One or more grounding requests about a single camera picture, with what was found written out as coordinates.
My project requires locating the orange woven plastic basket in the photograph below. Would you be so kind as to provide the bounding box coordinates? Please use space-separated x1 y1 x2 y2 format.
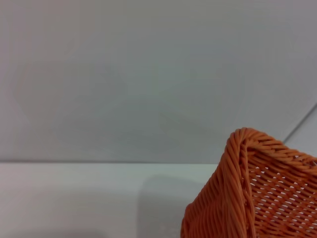
180 127 317 238

